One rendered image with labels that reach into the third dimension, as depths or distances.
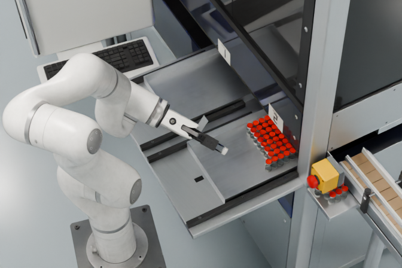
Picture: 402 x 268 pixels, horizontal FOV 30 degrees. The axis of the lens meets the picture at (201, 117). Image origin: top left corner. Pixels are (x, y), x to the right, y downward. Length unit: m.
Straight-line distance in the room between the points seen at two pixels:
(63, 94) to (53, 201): 1.86
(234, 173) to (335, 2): 0.81
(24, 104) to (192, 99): 1.06
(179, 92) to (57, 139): 1.09
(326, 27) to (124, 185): 0.65
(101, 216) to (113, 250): 0.17
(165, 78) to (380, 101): 0.82
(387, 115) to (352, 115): 0.17
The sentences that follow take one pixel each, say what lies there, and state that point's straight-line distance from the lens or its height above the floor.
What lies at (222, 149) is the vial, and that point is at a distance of 2.12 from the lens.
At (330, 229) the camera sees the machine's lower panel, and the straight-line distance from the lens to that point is 2.80.
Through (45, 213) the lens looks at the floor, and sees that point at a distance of 3.51.
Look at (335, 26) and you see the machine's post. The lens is 1.92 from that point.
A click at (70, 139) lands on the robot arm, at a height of 1.63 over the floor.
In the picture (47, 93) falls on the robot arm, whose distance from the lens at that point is 1.70.
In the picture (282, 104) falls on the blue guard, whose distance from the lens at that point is 2.33.
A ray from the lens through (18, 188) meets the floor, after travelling 3.62.
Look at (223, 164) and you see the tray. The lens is 2.47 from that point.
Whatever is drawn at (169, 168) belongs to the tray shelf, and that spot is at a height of 0.88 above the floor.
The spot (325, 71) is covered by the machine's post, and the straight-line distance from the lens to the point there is 2.02.
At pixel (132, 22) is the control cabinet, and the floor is 0.86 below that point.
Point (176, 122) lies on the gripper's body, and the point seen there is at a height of 1.29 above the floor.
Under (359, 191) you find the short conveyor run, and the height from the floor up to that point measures 0.93.
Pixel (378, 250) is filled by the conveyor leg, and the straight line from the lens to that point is 2.58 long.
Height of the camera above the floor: 2.88
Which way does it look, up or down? 50 degrees down
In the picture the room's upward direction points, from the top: 3 degrees counter-clockwise
